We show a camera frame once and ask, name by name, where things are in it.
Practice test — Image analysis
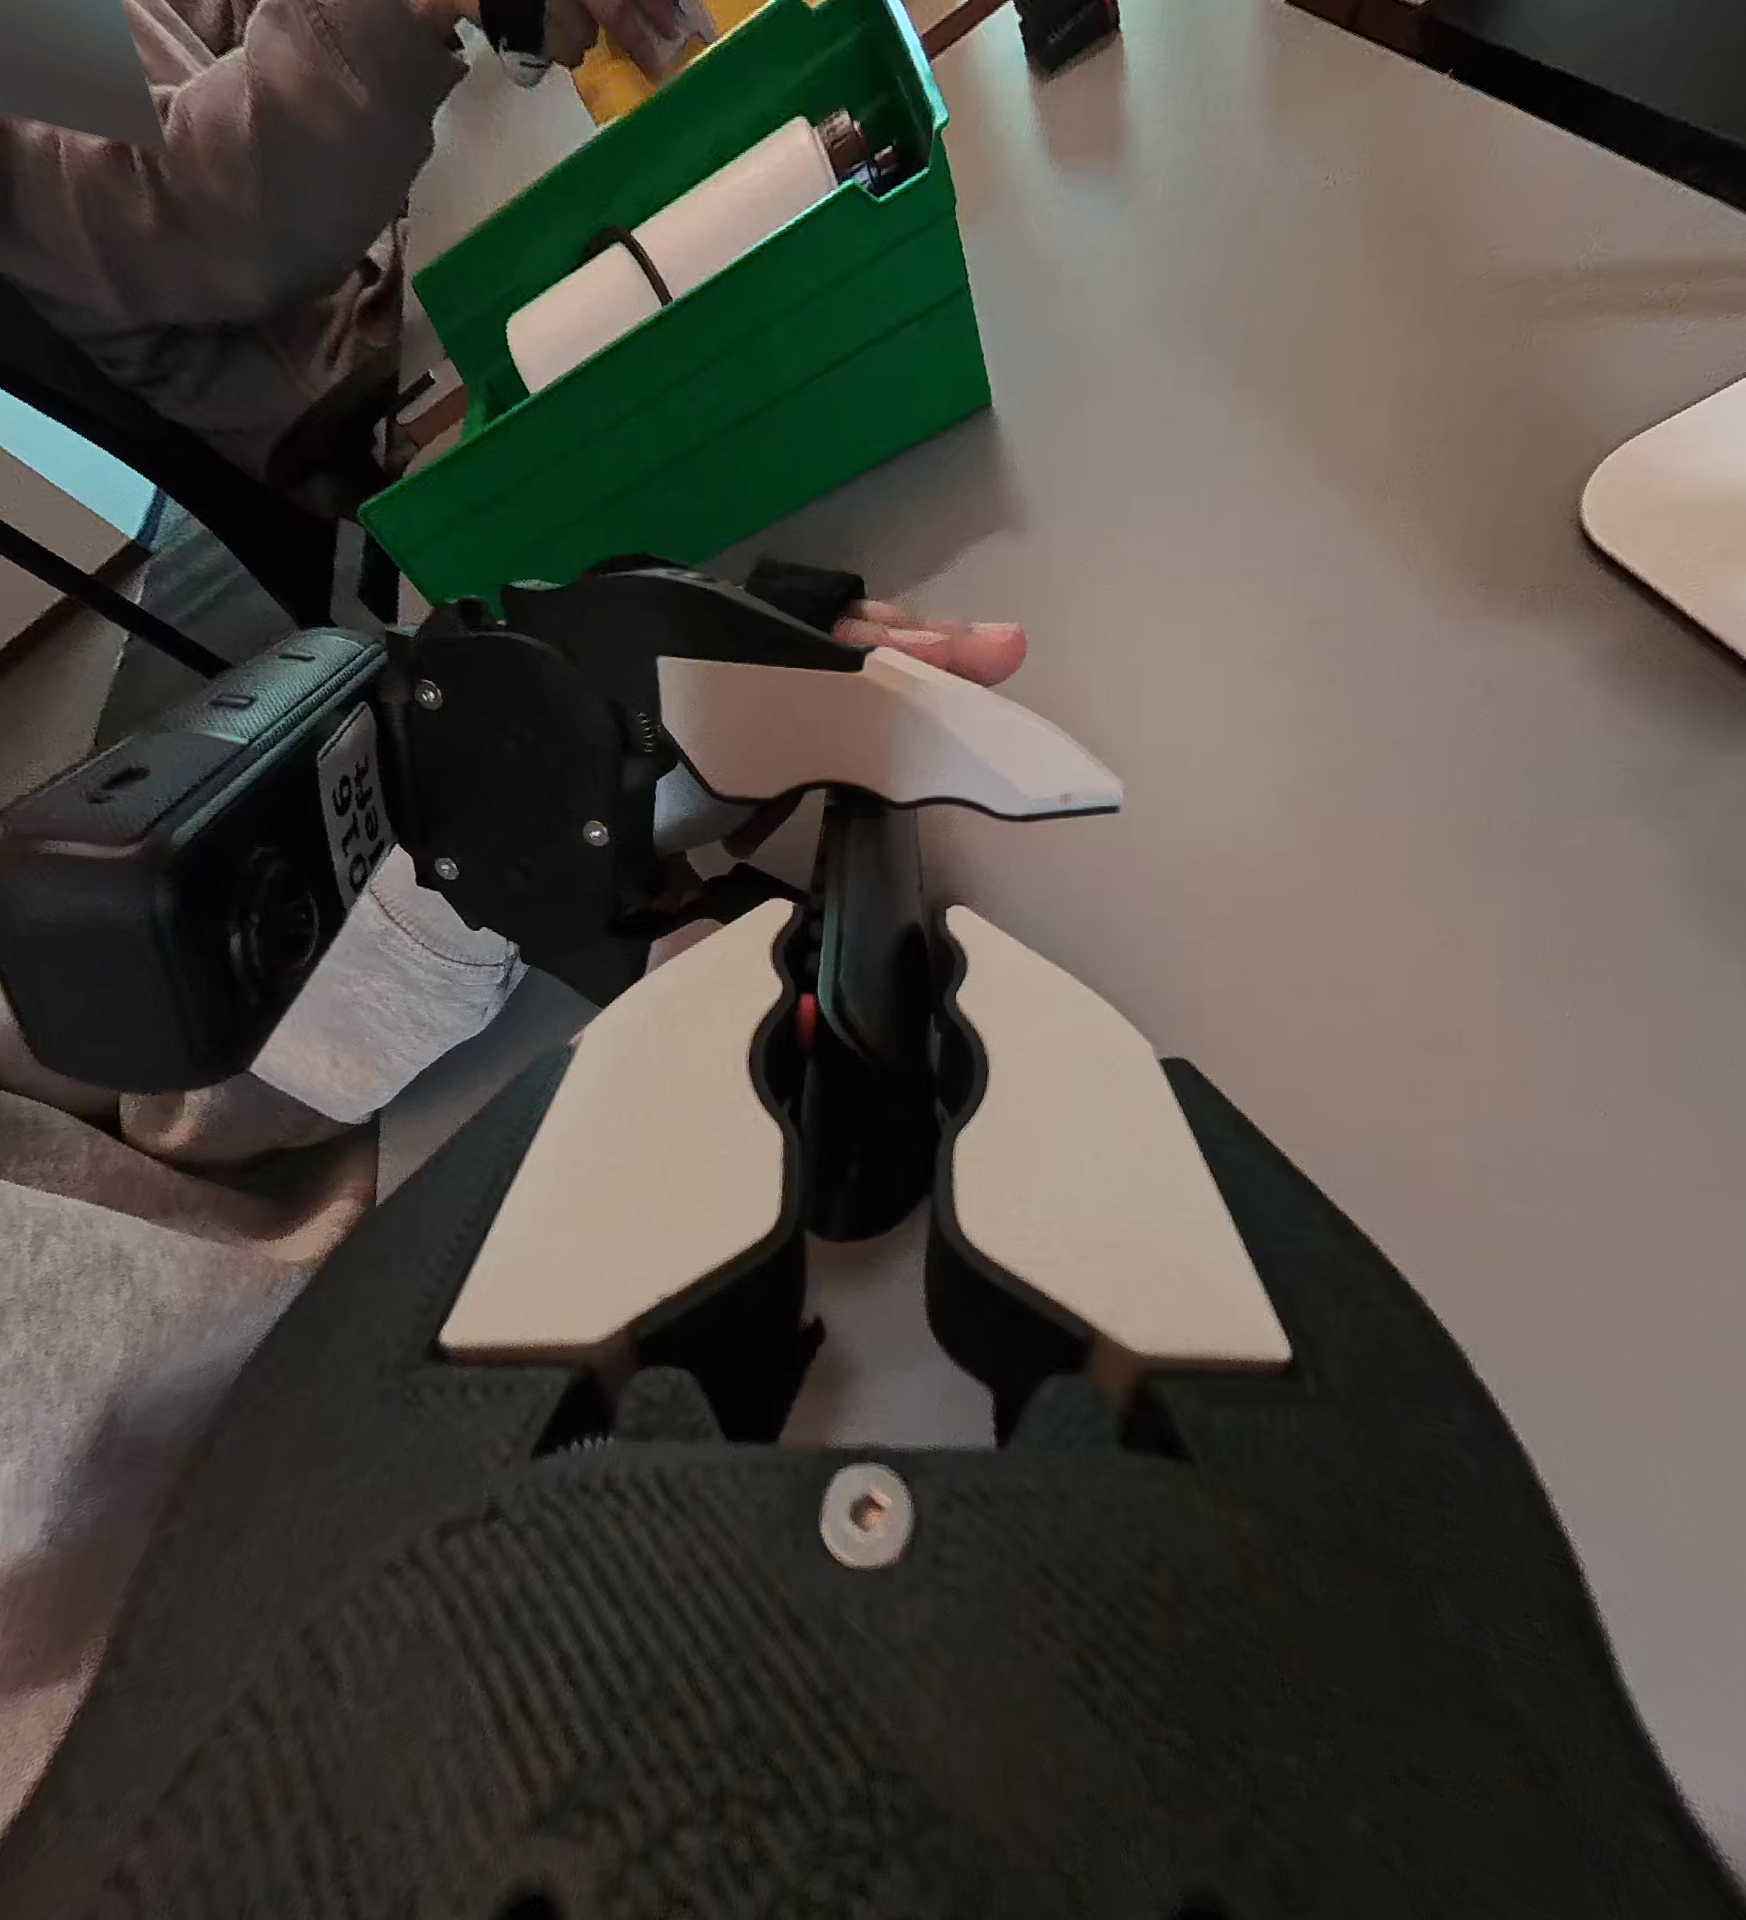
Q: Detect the green plastic bin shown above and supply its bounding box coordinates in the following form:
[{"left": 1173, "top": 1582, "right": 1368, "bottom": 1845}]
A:
[{"left": 358, "top": 0, "right": 996, "bottom": 619}]

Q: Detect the black rubber band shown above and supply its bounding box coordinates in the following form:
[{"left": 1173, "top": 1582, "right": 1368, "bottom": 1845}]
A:
[{"left": 586, "top": 224, "right": 676, "bottom": 313}]

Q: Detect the black office chair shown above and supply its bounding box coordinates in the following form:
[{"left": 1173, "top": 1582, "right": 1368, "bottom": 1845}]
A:
[{"left": 0, "top": 224, "right": 416, "bottom": 684}]

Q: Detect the black desk mat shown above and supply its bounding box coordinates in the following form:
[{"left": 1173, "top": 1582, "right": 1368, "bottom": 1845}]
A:
[{"left": 1286, "top": 0, "right": 1746, "bottom": 252}]

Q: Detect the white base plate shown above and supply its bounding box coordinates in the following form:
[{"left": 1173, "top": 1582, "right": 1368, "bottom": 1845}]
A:
[{"left": 1580, "top": 329, "right": 1746, "bottom": 731}]

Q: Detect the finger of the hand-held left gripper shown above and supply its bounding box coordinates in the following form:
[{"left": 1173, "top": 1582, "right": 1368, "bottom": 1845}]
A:
[{"left": 657, "top": 646, "right": 1127, "bottom": 823}]

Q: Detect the person's left forearm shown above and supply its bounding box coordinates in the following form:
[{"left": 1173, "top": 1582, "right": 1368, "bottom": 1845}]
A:
[{"left": 115, "top": 853, "right": 527, "bottom": 1163}]

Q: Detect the black remote control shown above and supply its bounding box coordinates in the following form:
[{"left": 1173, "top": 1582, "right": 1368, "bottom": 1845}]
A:
[{"left": 798, "top": 785, "right": 939, "bottom": 1245}]

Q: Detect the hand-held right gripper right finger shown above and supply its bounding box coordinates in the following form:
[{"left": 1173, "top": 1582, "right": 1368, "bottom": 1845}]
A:
[{"left": 927, "top": 903, "right": 1296, "bottom": 1373}]

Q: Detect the white paper roll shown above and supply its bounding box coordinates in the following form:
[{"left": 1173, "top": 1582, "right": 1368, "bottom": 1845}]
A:
[{"left": 503, "top": 115, "right": 841, "bottom": 398}]

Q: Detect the person's grey sweatshirt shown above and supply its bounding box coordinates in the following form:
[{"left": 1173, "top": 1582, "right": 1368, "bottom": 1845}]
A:
[{"left": 0, "top": 853, "right": 383, "bottom": 1920}]

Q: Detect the person's left hand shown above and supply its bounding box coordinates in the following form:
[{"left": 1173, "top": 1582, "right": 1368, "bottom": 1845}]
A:
[{"left": 745, "top": 558, "right": 1031, "bottom": 688}]

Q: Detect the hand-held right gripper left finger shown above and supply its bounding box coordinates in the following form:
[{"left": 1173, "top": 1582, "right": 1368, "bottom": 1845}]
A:
[{"left": 436, "top": 900, "right": 806, "bottom": 1373}]

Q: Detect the small black box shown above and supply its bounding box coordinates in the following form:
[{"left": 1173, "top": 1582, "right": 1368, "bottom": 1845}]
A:
[{"left": 1020, "top": 0, "right": 1124, "bottom": 69}]

